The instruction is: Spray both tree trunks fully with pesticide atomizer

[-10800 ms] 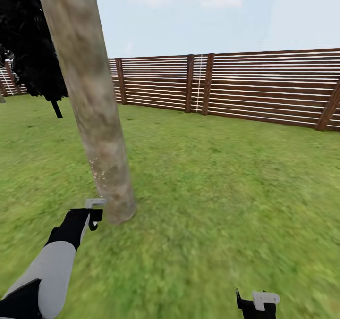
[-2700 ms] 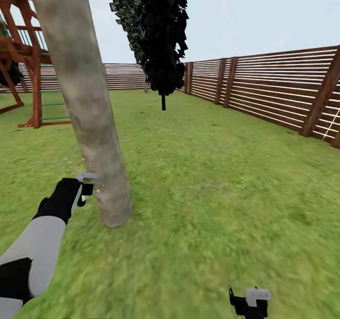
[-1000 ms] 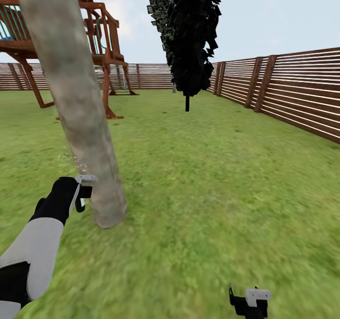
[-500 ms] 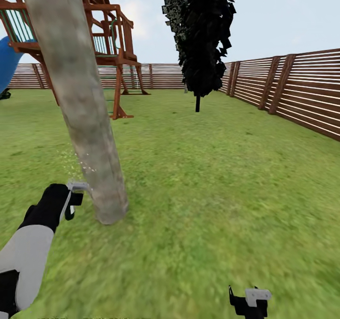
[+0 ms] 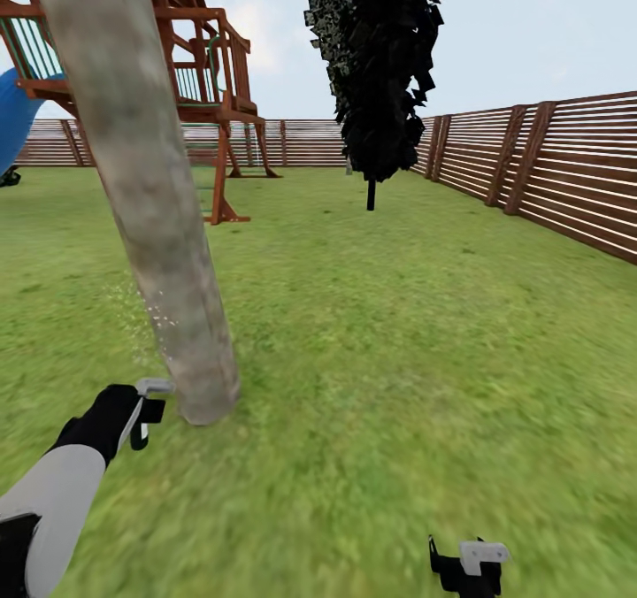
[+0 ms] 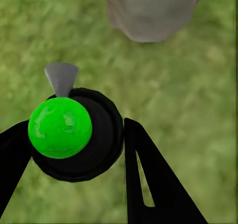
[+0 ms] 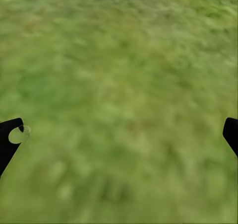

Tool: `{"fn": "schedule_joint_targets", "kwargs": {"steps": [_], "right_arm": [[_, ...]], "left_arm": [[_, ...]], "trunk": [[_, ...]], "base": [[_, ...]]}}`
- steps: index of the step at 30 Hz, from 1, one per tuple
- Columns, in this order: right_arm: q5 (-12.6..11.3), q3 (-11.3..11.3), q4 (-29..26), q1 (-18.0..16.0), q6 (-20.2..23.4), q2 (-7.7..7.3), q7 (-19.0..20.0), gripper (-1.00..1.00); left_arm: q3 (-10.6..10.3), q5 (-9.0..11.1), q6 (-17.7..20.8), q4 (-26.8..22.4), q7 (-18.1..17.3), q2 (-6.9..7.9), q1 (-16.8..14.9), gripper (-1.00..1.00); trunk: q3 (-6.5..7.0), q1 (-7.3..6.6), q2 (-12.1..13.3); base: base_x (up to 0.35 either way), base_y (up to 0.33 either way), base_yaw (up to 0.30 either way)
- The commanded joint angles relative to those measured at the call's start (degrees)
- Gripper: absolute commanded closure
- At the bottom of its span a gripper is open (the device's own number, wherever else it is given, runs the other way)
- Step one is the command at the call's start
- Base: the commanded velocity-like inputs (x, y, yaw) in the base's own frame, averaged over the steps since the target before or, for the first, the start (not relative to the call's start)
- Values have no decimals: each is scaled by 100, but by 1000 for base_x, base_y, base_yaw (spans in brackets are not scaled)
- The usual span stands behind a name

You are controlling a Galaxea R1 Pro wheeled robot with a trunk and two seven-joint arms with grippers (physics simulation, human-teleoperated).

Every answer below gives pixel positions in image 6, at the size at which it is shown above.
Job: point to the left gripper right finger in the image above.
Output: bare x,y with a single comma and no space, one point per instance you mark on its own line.
173,205

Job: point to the pesticide atomizer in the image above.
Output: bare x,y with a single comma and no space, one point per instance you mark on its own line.
76,134

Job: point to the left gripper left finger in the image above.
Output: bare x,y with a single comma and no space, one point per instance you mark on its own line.
14,158

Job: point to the tree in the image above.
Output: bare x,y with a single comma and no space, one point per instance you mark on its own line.
148,20

